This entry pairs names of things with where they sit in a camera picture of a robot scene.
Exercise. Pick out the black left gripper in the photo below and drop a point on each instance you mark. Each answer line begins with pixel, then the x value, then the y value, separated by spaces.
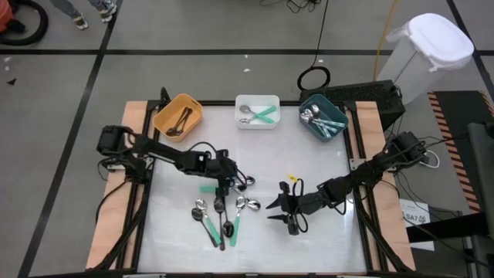
pixel 224 170

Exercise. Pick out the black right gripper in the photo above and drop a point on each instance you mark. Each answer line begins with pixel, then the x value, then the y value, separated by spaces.
pixel 305 202

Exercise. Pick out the black spoon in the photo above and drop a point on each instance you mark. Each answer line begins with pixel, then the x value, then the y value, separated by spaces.
pixel 219 204
pixel 176 133
pixel 189 112
pixel 197 214
pixel 228 229
pixel 170 132

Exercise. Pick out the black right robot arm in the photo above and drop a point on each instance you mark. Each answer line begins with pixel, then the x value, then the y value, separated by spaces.
pixel 370 171

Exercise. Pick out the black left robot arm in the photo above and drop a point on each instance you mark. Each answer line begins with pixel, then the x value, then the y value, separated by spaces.
pixel 162 150

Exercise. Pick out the orange plastic bin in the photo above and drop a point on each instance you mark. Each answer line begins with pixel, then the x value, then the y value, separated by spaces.
pixel 195 116

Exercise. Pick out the white plastic bin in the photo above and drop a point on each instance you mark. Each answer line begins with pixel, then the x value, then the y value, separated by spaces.
pixel 256 101

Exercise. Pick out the light wooden side board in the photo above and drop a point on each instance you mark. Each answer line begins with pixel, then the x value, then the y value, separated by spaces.
pixel 370 123
pixel 135 112

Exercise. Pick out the white power adapter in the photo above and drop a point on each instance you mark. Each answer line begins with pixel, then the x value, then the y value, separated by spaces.
pixel 114 166

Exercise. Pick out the teal plastic bin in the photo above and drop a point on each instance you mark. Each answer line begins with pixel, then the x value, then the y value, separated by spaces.
pixel 330 108

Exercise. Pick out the white paper label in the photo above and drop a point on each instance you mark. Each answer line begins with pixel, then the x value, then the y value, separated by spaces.
pixel 411 208

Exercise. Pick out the black perforated computer case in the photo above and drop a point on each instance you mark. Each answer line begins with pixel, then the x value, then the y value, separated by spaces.
pixel 366 92

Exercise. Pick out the person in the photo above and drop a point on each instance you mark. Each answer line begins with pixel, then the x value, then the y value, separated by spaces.
pixel 102 13

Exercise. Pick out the hazard striped floor mat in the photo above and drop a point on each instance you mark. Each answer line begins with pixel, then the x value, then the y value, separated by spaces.
pixel 455 108

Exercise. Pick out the dark grey equipment stand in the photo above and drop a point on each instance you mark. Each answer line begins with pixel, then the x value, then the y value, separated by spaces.
pixel 482 173

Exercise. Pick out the white lidded trash can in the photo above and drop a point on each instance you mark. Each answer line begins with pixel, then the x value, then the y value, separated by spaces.
pixel 436 38

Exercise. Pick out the orange vacuum cleaner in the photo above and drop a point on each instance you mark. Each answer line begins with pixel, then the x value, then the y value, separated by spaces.
pixel 4 15

